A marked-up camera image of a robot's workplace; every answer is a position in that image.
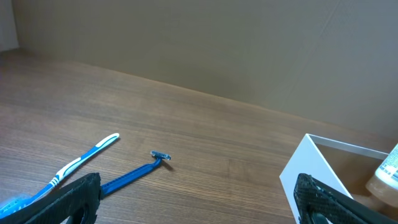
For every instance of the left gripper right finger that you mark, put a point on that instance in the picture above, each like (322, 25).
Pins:
(318, 203)

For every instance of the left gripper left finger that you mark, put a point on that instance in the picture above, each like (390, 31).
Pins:
(76, 203)

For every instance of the white cream tube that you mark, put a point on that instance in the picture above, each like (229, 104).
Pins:
(383, 184)

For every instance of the blue white toothbrush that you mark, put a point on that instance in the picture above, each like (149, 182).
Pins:
(21, 202)

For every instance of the white cardboard box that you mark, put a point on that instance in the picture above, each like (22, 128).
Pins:
(344, 167)

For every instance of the blue disposable razor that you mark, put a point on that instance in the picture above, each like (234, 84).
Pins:
(116, 184)

